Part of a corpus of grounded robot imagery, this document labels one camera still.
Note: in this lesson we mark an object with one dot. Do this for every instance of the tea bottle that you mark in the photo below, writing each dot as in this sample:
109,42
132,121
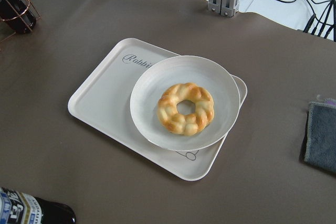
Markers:
18,14
20,208

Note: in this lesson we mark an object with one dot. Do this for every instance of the white serving tray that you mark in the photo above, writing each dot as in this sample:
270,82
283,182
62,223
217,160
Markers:
103,102

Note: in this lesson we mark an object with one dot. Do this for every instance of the white round plate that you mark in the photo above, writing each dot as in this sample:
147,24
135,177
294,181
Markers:
182,69

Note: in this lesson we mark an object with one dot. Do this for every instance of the glazed donut bread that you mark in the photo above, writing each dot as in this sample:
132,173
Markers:
189,124

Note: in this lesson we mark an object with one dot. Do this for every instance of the grey folded cloth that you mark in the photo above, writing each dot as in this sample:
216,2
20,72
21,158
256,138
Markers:
320,147

